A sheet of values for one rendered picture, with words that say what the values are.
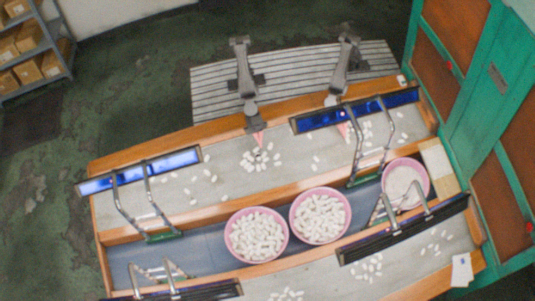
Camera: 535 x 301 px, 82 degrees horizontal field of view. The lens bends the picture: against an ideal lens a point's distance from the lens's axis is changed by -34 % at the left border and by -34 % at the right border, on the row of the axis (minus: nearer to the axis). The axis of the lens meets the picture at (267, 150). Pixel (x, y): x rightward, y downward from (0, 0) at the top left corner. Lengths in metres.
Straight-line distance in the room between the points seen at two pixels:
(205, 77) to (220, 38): 1.19
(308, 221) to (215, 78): 0.95
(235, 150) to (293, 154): 0.26
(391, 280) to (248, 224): 0.71
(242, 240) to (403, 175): 0.80
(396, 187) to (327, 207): 0.35
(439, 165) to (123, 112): 2.36
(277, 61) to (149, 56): 1.51
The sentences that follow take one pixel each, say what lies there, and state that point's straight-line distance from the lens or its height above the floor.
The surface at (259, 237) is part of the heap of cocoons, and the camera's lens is 1.87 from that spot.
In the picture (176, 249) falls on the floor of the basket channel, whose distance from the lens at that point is 1.98.
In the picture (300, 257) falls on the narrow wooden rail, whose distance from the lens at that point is 1.80.
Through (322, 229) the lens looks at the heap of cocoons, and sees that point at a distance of 1.88.
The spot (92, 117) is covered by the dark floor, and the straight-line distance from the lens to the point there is 3.47.
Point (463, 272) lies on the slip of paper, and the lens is 1.94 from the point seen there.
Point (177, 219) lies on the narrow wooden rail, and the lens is 1.93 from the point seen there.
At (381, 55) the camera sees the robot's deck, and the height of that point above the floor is 0.67.
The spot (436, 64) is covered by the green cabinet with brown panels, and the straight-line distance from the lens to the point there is 2.00.
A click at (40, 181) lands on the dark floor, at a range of 3.47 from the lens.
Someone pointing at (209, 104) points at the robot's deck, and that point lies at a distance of 2.30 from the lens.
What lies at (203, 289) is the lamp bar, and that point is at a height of 1.11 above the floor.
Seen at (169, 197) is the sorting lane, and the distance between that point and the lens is 2.00.
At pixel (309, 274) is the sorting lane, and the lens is 1.81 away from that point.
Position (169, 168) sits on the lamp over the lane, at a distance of 1.69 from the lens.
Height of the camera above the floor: 2.51
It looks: 61 degrees down
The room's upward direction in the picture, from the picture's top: 7 degrees counter-clockwise
